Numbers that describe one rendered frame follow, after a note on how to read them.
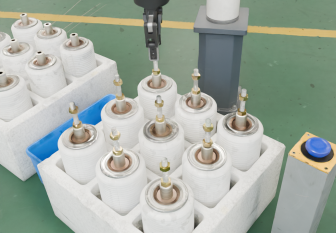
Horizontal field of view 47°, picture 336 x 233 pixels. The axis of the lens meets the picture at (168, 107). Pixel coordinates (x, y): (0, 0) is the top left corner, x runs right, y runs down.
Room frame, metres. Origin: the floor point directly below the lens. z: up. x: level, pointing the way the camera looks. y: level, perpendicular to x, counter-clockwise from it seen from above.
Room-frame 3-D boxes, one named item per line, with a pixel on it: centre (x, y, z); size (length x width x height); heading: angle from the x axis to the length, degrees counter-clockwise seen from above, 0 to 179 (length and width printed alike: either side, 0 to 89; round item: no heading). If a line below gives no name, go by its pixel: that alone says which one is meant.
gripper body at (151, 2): (0.76, 0.02, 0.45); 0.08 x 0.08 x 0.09
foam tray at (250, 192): (0.59, 0.02, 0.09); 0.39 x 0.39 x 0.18; 47
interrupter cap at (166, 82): (0.76, 0.02, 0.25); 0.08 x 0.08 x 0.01
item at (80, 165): (0.59, 0.18, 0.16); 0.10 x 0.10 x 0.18
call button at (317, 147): (0.45, -0.25, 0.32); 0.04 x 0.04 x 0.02
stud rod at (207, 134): (0.51, -0.07, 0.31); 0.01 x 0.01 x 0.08
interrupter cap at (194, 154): (0.51, -0.07, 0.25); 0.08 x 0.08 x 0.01
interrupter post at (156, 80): (0.76, 0.02, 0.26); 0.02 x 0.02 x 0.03
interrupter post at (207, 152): (0.51, -0.07, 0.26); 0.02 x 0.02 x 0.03
